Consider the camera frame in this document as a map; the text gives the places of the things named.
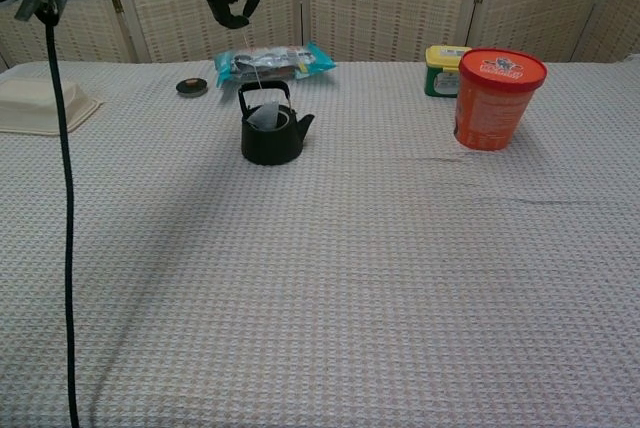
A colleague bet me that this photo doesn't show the white woven tablecloth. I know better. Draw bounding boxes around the white woven tablecloth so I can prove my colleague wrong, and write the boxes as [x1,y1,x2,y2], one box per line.
[0,58,640,428]

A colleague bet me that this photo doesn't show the orange tub with red lid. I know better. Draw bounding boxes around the orange tub with red lid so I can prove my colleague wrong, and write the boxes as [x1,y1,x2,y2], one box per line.
[453,47,549,152]

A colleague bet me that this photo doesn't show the teal snack package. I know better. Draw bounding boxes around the teal snack package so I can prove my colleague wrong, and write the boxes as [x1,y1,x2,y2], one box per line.
[213,41,337,89]

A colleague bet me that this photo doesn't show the beige takeout food container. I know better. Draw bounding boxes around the beige takeout food container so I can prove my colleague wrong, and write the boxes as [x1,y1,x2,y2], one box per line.
[0,77,104,137]

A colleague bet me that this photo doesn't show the tea bag with string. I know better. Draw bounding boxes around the tea bag with string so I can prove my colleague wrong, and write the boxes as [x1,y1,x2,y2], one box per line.
[240,27,284,132]

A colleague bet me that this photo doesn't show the woven bamboo folding screen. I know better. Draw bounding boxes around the woven bamboo folding screen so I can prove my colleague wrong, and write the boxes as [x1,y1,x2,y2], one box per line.
[0,0,640,74]

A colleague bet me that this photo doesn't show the round black teapot lid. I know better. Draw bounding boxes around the round black teapot lid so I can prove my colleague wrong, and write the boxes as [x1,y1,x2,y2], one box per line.
[175,76,209,98]

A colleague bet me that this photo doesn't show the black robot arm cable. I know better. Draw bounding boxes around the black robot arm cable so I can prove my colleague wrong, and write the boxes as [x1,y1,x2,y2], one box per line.
[35,0,81,428]

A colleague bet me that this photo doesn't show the green box with yellow lid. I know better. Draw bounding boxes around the green box with yellow lid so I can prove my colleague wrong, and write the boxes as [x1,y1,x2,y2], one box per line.
[423,45,474,99]

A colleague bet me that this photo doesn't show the black cast iron teapot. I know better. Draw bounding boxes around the black cast iron teapot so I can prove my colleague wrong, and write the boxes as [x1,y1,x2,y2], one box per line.
[237,80,316,166]

